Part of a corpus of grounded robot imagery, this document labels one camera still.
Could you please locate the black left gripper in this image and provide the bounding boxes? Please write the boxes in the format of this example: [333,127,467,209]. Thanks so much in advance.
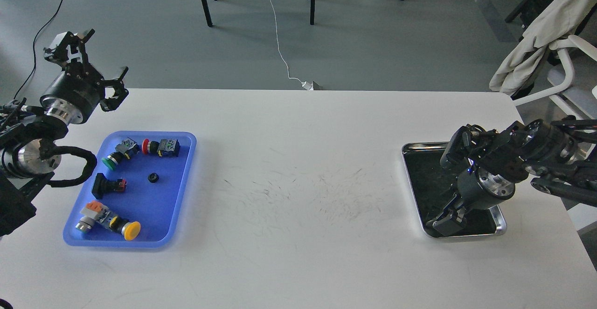
[40,29,129,124]

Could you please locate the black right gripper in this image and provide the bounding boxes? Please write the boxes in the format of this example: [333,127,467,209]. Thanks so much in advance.
[427,167,515,237]

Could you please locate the small black gear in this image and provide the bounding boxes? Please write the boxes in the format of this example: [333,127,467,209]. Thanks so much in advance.
[147,172,159,183]

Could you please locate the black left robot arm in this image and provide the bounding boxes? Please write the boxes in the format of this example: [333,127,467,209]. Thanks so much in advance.
[0,29,129,236]

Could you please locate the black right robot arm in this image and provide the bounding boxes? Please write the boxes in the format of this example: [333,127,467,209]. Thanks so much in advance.
[425,116,597,237]

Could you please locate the silver metal tray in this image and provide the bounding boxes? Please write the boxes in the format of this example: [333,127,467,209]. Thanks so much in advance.
[402,142,507,240]

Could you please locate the blue plastic tray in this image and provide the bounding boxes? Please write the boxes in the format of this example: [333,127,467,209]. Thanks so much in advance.
[62,130,197,249]

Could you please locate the orange grey contact block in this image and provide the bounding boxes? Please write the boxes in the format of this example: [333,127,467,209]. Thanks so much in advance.
[75,200,109,233]

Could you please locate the beige cloth on chair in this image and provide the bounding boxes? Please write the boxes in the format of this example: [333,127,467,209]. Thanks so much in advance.
[489,0,597,96]

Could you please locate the green push button switch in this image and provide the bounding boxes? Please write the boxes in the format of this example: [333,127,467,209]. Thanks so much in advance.
[102,138,140,171]

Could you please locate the black cable on floor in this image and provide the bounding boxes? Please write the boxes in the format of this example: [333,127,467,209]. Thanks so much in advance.
[12,0,112,100]

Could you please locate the red push button switch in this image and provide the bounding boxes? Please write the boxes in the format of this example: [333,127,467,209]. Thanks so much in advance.
[140,138,180,158]

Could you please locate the black selector switch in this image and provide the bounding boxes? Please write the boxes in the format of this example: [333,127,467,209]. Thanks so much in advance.
[91,173,127,200]

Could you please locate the yellow push button switch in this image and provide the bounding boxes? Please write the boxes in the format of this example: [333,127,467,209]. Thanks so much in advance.
[106,215,141,241]

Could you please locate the white cable on floor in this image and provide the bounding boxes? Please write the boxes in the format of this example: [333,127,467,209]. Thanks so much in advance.
[227,0,322,90]

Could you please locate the white chair frame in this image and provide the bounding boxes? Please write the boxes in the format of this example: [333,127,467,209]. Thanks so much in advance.
[514,34,597,119]

